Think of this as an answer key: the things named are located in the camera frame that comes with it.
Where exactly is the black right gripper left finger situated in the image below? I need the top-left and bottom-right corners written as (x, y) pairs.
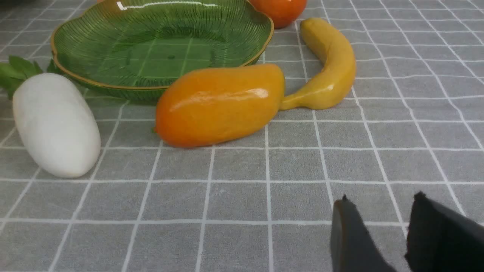
top-left (330, 195), bottom-right (396, 272)

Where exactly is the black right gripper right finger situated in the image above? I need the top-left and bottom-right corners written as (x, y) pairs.
top-left (405, 192), bottom-right (484, 272)

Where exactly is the yellow banana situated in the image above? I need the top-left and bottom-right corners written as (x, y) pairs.
top-left (279, 17), bottom-right (357, 111)

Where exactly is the orange mango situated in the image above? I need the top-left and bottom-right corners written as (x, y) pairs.
top-left (154, 63), bottom-right (285, 148)

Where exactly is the orange persimmon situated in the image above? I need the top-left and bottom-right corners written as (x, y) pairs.
top-left (249, 0), bottom-right (307, 29)

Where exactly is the white radish with leaves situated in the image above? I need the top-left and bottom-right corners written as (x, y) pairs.
top-left (1, 55), bottom-right (101, 178)

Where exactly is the green glass leaf plate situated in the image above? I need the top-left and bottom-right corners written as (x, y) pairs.
top-left (50, 0), bottom-right (275, 102)

